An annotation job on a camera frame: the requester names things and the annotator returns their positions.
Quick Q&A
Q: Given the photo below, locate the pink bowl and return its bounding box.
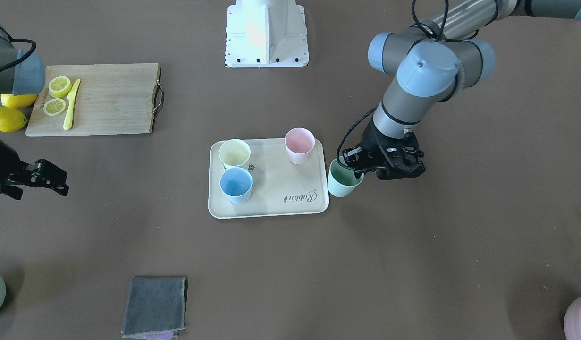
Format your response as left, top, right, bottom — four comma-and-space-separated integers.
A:
564, 297, 581, 340

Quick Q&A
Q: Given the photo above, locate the pink plastic cup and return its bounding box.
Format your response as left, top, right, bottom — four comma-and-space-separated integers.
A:
284, 127, 315, 164

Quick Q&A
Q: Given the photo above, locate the green plastic cup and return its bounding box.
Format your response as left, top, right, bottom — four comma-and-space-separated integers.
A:
328, 156, 364, 197

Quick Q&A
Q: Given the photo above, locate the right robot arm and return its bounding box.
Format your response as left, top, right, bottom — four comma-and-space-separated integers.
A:
0, 23, 69, 200

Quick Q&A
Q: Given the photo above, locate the cream serving tray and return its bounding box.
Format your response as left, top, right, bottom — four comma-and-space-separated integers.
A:
208, 138, 329, 219

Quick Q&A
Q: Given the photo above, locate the cream plastic cup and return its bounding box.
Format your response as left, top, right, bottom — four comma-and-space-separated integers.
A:
219, 138, 252, 171

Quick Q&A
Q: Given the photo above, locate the blue plastic cup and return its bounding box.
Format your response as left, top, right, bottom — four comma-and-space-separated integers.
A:
219, 167, 253, 204

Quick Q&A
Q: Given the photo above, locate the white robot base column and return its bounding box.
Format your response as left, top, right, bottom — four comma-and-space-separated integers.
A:
224, 0, 310, 68

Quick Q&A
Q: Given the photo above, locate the dark grey cloth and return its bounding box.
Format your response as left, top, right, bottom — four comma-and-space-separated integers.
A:
121, 276, 186, 340

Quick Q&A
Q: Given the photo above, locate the lemon half slice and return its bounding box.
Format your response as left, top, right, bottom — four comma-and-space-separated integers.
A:
47, 76, 73, 98
43, 98, 67, 117

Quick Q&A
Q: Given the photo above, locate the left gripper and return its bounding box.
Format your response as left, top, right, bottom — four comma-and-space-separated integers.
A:
342, 120, 421, 173

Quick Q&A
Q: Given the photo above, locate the wooden cutting board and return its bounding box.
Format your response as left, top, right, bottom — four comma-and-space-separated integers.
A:
25, 64, 164, 137

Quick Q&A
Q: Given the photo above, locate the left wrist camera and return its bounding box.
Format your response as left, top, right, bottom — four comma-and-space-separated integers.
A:
375, 131, 426, 180

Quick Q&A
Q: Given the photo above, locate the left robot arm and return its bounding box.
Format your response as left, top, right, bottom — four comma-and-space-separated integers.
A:
337, 0, 581, 180

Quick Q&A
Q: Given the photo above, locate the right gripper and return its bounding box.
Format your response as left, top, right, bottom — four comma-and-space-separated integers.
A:
0, 140, 69, 200

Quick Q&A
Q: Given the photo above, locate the whole yellow lemon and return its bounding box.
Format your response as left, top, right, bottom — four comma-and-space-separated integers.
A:
0, 106, 27, 133
0, 94, 38, 109

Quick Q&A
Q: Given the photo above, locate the yellow plastic knife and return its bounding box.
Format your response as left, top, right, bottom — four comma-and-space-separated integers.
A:
62, 79, 81, 131

